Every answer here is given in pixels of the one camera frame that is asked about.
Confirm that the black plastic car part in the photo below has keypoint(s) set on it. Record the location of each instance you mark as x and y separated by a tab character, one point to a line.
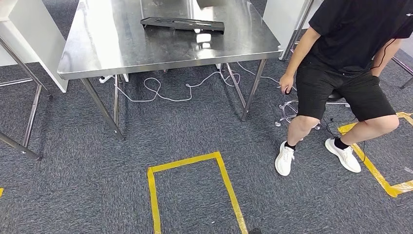
180	24

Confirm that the person's forearm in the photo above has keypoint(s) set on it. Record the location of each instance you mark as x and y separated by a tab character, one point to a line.
293	61
385	56

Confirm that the stainless steel workbench table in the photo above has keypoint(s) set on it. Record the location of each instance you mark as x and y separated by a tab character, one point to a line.
129	48

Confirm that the person's hand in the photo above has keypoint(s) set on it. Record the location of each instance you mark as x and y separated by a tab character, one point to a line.
286	82

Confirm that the white power strip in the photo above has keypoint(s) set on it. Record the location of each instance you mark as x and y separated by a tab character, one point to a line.
105	78

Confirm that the dark robot foot tip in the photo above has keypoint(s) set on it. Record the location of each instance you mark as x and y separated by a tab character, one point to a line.
255	231

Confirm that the chrome stool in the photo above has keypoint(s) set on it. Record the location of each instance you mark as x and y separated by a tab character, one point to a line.
335	96

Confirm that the person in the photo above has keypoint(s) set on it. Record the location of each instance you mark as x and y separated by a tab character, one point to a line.
348	48

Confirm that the white panel metal table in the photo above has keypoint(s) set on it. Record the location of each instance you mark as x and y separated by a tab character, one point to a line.
38	42

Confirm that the white metal frame table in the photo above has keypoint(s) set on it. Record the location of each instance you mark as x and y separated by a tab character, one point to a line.
274	19

